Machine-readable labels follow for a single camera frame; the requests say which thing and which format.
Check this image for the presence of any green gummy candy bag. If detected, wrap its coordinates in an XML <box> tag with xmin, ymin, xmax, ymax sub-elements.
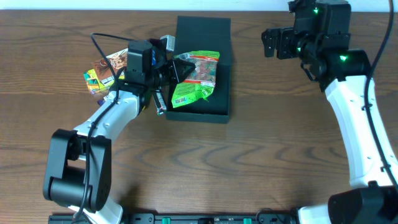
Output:
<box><xmin>171</xmin><ymin>50</ymin><xmax>220</xmax><ymax>108</ymax></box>

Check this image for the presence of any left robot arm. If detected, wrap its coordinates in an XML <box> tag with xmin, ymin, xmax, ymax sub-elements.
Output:
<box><xmin>43</xmin><ymin>39</ymin><xmax>195</xmax><ymax>223</ymax></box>

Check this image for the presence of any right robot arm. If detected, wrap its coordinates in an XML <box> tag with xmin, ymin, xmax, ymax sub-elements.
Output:
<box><xmin>261</xmin><ymin>0</ymin><xmax>397</xmax><ymax>223</ymax></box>

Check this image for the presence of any small green red candy bar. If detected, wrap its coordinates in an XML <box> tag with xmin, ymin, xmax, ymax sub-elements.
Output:
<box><xmin>152</xmin><ymin>90</ymin><xmax>167</xmax><ymax>116</ymax></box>

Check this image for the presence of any dark green open box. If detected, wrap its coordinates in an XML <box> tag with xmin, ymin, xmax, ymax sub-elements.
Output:
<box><xmin>166</xmin><ymin>16</ymin><xmax>233</xmax><ymax>123</ymax></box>

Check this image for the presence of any brown pocky box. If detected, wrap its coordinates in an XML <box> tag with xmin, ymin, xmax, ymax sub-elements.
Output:
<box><xmin>91</xmin><ymin>48</ymin><xmax>130</xmax><ymax>86</ymax></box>

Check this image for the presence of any purple chocolate bar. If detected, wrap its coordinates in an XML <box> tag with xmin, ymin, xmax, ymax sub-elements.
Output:
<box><xmin>97</xmin><ymin>95</ymin><xmax>108</xmax><ymax>106</ymax></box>

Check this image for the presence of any yellow green snack box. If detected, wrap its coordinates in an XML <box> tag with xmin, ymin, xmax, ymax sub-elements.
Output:
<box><xmin>83</xmin><ymin>69</ymin><xmax>114</xmax><ymax>95</ymax></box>

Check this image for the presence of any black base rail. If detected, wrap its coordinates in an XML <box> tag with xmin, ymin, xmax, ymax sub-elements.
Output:
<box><xmin>48</xmin><ymin>212</ymin><xmax>299</xmax><ymax>224</ymax></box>

